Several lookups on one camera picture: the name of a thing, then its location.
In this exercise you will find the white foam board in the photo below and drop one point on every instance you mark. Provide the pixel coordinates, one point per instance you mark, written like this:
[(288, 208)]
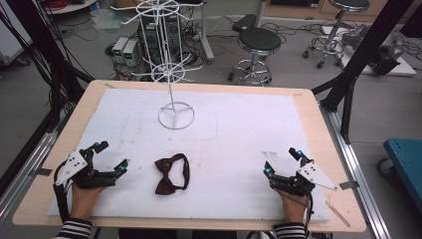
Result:
[(232, 132)]

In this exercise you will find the person's left hand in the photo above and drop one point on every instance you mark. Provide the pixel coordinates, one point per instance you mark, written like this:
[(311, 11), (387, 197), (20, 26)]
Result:
[(84, 202)]

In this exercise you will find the grey tape piece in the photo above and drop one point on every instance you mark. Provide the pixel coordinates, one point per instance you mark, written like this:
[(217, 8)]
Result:
[(348, 185), (43, 171)]

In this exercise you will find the black metal frame stand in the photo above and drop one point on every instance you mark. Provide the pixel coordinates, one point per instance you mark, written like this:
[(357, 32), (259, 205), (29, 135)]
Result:
[(36, 40), (365, 49)]

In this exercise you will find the black foot pedal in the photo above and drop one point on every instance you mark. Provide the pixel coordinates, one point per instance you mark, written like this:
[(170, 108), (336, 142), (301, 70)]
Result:
[(244, 22)]

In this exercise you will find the dark red bow tie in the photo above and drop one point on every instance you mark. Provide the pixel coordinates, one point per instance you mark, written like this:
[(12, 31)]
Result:
[(165, 187)]

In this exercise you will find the person's right hand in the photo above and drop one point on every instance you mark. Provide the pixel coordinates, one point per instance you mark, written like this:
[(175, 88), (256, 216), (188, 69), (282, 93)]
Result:
[(293, 207)]

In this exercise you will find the grey power supply unit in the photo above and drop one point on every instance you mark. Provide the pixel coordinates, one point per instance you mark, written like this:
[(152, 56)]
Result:
[(119, 48), (131, 53)]

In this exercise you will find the black round stool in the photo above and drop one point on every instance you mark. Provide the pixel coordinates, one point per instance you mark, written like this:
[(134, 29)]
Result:
[(348, 4), (259, 40)]

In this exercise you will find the blue cart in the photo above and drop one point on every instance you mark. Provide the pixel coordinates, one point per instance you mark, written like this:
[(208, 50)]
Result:
[(404, 159)]

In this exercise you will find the aluminium rail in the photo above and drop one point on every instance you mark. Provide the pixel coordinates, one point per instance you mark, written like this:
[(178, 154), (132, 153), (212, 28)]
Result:
[(358, 172), (30, 159)]

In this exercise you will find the grey machine on white base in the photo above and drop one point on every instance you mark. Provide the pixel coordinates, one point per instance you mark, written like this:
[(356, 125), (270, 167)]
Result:
[(381, 49)]

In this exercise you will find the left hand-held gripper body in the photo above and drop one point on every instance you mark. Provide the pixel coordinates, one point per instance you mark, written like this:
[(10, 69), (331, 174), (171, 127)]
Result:
[(74, 166)]

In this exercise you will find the flat wooden stick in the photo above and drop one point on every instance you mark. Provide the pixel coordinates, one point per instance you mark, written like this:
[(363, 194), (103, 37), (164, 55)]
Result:
[(338, 214)]

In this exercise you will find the black computer tower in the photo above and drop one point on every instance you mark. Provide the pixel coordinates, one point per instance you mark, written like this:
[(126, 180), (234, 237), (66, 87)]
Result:
[(149, 36)]

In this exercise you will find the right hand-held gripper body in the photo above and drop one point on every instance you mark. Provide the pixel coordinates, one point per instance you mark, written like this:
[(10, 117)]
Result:
[(315, 175)]

